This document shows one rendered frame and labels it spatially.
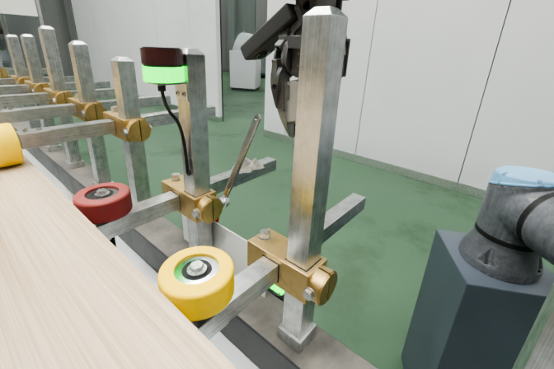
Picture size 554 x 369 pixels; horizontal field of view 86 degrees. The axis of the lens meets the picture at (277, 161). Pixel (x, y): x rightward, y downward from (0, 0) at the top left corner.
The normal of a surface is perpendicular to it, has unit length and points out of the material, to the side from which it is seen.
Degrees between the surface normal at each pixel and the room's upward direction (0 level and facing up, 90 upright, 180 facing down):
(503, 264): 70
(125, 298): 0
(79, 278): 0
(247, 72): 90
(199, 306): 90
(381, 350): 0
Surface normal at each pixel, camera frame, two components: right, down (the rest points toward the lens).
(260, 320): 0.04, -0.93
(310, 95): -0.65, 0.25
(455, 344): -0.18, 0.35
